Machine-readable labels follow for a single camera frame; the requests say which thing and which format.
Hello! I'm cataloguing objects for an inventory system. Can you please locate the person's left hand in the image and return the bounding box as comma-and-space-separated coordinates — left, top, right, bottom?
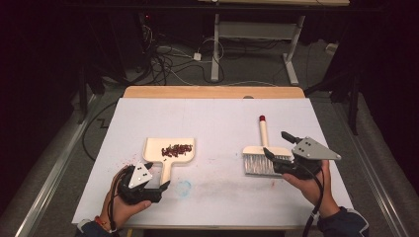
100, 166, 153, 230

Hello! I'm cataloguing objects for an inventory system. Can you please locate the tangle of floor cables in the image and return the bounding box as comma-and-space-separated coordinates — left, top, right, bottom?
141, 13, 228, 87

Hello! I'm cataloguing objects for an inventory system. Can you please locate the person's right hand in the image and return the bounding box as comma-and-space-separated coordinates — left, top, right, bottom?
282, 160, 341, 219

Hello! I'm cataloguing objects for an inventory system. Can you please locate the metal floor rail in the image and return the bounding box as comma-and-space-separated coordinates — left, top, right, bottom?
14, 94, 100, 237
342, 131, 411, 237

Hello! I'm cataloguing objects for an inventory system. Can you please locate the white-legged desk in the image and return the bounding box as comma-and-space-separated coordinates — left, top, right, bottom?
197, 0, 351, 87

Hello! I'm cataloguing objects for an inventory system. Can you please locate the pile of red beans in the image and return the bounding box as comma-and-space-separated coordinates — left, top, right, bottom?
160, 143, 194, 159

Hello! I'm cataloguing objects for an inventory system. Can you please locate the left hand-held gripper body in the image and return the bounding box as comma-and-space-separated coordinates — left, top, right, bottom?
117, 161, 163, 205

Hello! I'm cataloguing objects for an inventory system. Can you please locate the white power strip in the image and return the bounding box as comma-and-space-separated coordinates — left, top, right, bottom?
325, 42, 340, 56

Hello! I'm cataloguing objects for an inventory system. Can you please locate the white table cover sheet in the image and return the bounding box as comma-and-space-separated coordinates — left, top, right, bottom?
71, 97, 354, 228

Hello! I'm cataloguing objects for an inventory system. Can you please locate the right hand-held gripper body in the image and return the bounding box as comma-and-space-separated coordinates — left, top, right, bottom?
272, 135, 343, 181

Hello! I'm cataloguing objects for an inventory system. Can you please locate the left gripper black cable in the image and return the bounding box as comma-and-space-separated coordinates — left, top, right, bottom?
107, 165, 132, 234

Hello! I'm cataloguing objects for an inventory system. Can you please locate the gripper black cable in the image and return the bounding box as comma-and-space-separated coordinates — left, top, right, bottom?
107, 165, 132, 234
301, 162, 326, 237

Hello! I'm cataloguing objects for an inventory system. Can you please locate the black metal stand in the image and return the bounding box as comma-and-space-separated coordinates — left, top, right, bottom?
304, 70, 361, 136

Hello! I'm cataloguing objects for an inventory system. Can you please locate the black floor cable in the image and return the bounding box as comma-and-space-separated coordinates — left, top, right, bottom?
81, 100, 119, 162

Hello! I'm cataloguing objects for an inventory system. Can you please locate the cream brush with red-tipped handle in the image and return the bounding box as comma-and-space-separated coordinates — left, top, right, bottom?
242, 115, 294, 177

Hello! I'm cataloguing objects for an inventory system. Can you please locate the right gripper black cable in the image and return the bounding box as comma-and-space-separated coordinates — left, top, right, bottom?
301, 162, 326, 237

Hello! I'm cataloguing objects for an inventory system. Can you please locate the cream dustpan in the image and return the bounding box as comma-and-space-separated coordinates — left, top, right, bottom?
142, 137, 196, 186

